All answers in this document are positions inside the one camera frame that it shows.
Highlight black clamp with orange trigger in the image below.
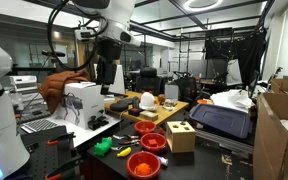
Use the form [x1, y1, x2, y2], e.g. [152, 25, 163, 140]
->
[44, 155, 83, 180]
[46, 132, 77, 147]

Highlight white rounded helmet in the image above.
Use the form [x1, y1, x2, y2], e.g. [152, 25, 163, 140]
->
[138, 91, 157, 112]

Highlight white monitor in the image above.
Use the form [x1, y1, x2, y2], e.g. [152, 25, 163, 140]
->
[93, 63, 126, 96]

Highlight black curtain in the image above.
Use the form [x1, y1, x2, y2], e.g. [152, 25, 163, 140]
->
[204, 28, 268, 89]

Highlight black camera on stand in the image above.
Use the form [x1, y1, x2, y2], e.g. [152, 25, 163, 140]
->
[41, 49, 67, 58]

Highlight yellow banana plush toy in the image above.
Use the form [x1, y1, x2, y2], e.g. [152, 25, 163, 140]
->
[116, 146, 133, 158]

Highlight ring ceiling light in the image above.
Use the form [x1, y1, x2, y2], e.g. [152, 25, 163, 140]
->
[182, 0, 224, 13]

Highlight black box with red top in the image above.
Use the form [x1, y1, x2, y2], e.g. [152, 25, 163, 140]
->
[127, 106, 144, 117]

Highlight brown puffer jacket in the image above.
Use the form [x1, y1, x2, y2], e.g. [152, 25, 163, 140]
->
[38, 69, 91, 114]

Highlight white printer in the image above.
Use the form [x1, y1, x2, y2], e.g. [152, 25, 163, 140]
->
[9, 75, 40, 101]

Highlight black mesh chair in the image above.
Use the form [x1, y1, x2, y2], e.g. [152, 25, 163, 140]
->
[175, 76, 198, 104]

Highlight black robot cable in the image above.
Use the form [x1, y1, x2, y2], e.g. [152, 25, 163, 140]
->
[47, 0, 109, 72]

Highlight yellow wooden desk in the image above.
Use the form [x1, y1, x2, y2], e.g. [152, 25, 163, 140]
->
[103, 89, 190, 127]

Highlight green plastic toy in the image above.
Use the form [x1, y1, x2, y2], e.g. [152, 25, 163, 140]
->
[93, 136, 113, 157]

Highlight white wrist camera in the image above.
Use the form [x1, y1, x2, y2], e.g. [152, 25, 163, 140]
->
[74, 27, 97, 42]

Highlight blue plastic bin lid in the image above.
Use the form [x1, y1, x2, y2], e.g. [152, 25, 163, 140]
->
[188, 103, 253, 139]

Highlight grey box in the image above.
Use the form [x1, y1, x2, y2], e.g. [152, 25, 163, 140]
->
[163, 83, 180, 100]

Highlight black perforated board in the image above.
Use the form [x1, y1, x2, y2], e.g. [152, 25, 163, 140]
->
[18, 125, 82, 180]

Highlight grey computer keyboard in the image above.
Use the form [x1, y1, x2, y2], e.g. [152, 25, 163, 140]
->
[20, 118, 60, 134]

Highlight white plastic bag pile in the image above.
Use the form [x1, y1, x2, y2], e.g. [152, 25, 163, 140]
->
[210, 89, 255, 113]

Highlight orange yellow toy fruit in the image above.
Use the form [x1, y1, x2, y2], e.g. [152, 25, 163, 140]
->
[134, 162, 152, 177]

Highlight glass jar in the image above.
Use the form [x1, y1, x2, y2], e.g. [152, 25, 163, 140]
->
[163, 98, 178, 111]

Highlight black controller device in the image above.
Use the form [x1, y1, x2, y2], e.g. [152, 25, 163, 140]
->
[87, 114, 110, 131]

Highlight black pouch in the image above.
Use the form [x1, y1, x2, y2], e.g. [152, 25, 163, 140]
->
[109, 96, 141, 113]

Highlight pliers with orange black handles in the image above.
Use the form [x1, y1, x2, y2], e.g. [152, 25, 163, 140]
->
[118, 134, 141, 146]

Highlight white box with robot dog print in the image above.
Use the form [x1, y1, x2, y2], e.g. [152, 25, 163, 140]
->
[55, 81, 106, 130]

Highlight orange bowl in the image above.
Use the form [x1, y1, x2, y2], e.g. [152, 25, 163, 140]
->
[196, 98, 213, 105]

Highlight large red plastic bowl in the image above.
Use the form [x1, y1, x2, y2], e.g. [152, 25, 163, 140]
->
[126, 150, 162, 180]

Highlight small tan box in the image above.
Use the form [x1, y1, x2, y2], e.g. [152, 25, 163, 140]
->
[139, 110, 159, 122]

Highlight white blue toothpaste tube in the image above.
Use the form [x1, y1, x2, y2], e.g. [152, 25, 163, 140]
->
[157, 155, 169, 167]

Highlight black office chair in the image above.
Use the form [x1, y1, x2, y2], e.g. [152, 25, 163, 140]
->
[135, 67, 163, 96]

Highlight small cardboard box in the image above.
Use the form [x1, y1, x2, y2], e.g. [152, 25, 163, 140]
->
[270, 78, 288, 95]

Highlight large cardboard box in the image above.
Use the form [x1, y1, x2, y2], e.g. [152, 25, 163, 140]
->
[252, 92, 288, 180]

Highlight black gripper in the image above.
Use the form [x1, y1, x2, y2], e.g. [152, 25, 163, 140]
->
[96, 39, 122, 96]

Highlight wooden shape sorter box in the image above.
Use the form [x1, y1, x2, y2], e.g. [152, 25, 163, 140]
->
[165, 120, 197, 154]

